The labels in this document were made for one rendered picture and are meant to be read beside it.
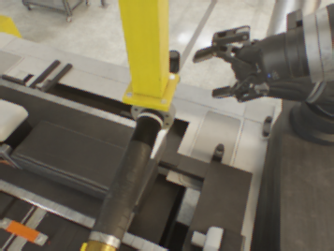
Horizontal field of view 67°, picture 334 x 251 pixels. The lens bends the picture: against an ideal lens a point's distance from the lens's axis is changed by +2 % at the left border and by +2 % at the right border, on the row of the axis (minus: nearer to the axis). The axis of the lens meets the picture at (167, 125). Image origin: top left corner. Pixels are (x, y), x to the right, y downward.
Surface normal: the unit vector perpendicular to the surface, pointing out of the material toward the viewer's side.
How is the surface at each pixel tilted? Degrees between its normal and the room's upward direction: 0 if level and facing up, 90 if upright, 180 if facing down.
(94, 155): 0
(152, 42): 90
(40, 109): 0
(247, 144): 0
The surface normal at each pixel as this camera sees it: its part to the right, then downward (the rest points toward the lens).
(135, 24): -0.25, 0.78
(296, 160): 0.00, -0.59
